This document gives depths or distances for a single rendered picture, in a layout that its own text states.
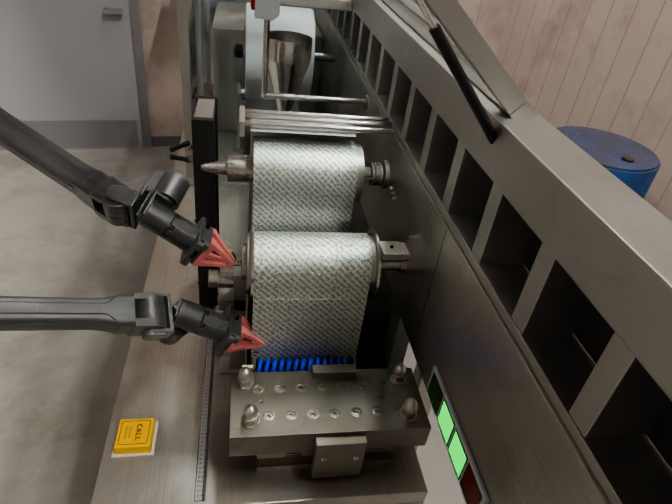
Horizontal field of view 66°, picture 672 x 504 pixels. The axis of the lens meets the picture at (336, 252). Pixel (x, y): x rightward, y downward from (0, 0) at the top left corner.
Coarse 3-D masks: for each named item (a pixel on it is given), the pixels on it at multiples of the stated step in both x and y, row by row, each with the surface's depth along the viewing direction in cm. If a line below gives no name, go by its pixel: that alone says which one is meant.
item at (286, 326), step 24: (264, 312) 107; (288, 312) 107; (312, 312) 108; (336, 312) 109; (360, 312) 110; (264, 336) 111; (288, 336) 112; (312, 336) 113; (336, 336) 114; (264, 360) 115; (336, 360) 118
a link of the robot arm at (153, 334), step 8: (168, 296) 102; (168, 304) 101; (168, 312) 101; (168, 320) 100; (152, 328) 97; (160, 328) 98; (168, 328) 99; (144, 336) 97; (152, 336) 97; (160, 336) 98; (168, 336) 101; (176, 336) 106; (168, 344) 109
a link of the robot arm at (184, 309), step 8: (176, 304) 104; (184, 304) 102; (192, 304) 103; (176, 312) 101; (184, 312) 101; (192, 312) 102; (200, 312) 103; (176, 320) 101; (184, 320) 102; (192, 320) 102; (200, 320) 103; (176, 328) 106; (184, 328) 103; (192, 328) 103
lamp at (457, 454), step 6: (456, 432) 83; (456, 438) 82; (450, 444) 85; (456, 444) 82; (450, 450) 85; (456, 450) 82; (462, 450) 80; (456, 456) 82; (462, 456) 80; (456, 462) 82; (462, 462) 80; (456, 468) 82
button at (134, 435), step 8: (120, 424) 109; (128, 424) 109; (136, 424) 109; (144, 424) 110; (152, 424) 110; (120, 432) 108; (128, 432) 108; (136, 432) 108; (144, 432) 108; (152, 432) 109; (120, 440) 106; (128, 440) 106; (136, 440) 106; (144, 440) 107; (152, 440) 109; (120, 448) 105; (128, 448) 105; (136, 448) 106; (144, 448) 106
